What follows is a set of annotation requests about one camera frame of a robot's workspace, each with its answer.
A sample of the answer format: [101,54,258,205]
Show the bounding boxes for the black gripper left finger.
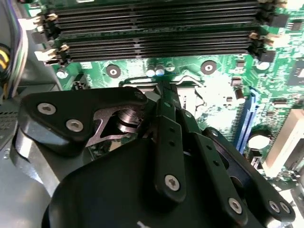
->
[9,80,188,211]

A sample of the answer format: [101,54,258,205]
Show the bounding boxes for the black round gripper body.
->
[40,139,229,228]

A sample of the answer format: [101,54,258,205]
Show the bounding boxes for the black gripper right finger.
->
[170,83,296,228]

